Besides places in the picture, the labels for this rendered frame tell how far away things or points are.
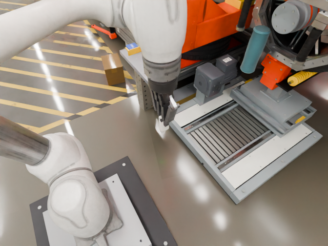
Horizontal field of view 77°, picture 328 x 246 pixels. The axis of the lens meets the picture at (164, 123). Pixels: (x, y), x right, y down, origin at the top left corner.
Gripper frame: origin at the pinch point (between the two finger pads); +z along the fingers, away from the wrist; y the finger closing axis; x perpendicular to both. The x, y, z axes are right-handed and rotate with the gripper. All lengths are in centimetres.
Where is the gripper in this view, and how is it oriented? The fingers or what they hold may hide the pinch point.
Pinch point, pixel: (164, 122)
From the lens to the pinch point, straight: 67.1
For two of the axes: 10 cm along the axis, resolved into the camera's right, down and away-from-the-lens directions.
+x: 8.4, -4.4, 3.2
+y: 5.5, 6.5, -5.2
